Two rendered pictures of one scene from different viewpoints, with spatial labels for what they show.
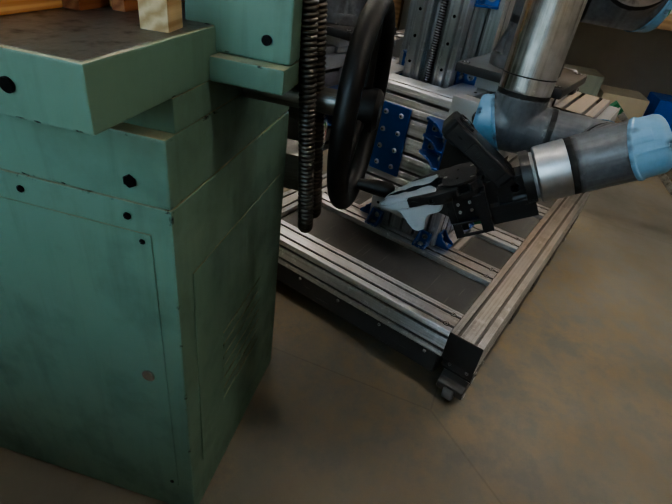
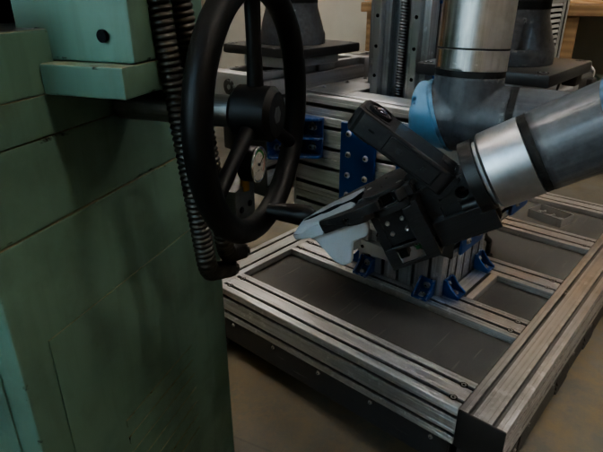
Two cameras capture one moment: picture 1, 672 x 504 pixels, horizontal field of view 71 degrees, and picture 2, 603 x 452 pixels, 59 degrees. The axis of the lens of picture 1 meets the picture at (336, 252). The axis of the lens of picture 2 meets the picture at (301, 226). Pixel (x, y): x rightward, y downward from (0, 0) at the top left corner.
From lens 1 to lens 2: 20 cm
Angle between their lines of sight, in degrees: 13
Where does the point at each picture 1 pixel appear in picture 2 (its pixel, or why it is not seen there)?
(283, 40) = (121, 32)
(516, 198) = (467, 206)
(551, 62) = (492, 24)
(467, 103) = not seen: hidden behind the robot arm
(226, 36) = (60, 39)
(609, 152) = (578, 123)
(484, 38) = not seen: hidden behind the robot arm
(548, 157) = (494, 143)
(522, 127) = (471, 114)
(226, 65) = (58, 72)
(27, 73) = not seen: outside the picture
